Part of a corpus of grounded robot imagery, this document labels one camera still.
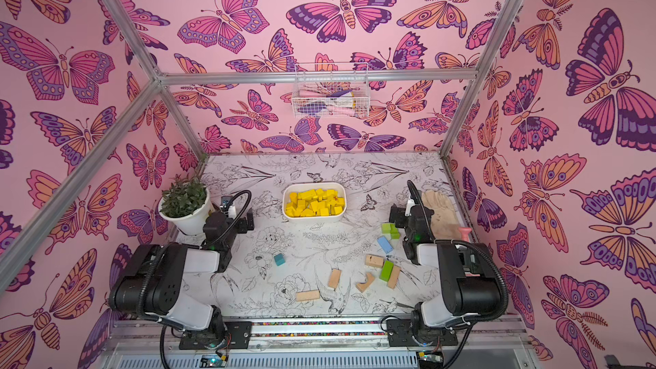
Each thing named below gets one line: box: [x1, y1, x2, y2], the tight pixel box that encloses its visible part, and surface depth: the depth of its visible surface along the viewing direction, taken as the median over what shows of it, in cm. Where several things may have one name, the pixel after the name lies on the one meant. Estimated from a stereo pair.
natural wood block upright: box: [328, 267, 342, 289], surface depth 87 cm
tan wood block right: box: [387, 264, 401, 289], surface depth 85 cm
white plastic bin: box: [281, 182, 347, 220], surface depth 101 cm
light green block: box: [381, 222, 401, 240], surface depth 96 cm
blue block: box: [376, 235, 394, 255], surface depth 94 cm
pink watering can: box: [457, 226, 473, 243], surface depth 85 cm
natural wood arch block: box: [356, 272, 375, 293], surface depth 83 cm
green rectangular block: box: [379, 259, 394, 283], surface depth 87 cm
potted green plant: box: [158, 173, 211, 236], surface depth 87 cm
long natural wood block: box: [295, 289, 321, 302], surface depth 82 cm
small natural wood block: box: [364, 253, 386, 269], surface depth 87 cm
